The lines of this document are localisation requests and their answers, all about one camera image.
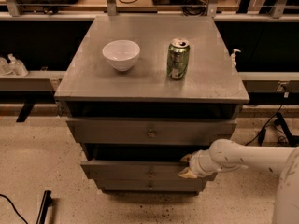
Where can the black coiled cable shelf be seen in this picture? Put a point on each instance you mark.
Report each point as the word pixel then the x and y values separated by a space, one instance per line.
pixel 194 7

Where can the white pump bottle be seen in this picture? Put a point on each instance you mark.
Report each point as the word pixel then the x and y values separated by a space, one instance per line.
pixel 233 56

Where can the clear bottle on ledge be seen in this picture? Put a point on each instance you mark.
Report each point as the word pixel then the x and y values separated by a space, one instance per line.
pixel 17 66

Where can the grey top drawer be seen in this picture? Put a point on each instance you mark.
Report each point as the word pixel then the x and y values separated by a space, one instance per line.
pixel 150 131

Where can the black bar on floor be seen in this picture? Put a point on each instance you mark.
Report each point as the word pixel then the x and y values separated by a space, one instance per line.
pixel 45 204

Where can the black bracket leg left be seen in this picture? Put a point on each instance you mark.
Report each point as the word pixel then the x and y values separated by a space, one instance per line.
pixel 25 112

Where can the white ceramic bowl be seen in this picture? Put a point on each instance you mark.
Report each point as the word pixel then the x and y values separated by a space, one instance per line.
pixel 121 54

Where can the green soda can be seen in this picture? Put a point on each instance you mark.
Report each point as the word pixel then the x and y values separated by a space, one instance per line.
pixel 178 58

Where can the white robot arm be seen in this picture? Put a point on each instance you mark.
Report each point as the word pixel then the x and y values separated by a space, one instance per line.
pixel 226 155

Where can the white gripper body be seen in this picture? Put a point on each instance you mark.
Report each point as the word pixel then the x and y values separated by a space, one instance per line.
pixel 195 163

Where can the grey drawer cabinet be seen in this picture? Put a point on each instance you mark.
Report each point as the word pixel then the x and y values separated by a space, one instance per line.
pixel 211 88

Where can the black stand leg right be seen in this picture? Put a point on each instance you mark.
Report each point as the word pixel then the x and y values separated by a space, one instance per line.
pixel 293 139

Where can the clear container at edge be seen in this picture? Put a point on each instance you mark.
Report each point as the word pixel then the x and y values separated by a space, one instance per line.
pixel 4 67

